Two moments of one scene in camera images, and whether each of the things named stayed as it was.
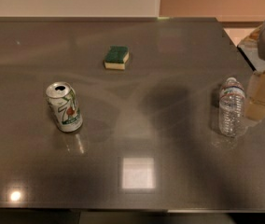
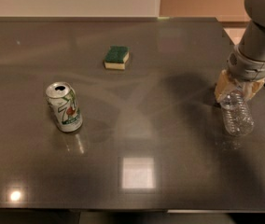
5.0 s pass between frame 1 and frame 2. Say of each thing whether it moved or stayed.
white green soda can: stayed
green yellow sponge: stayed
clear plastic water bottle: moved
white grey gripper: moved
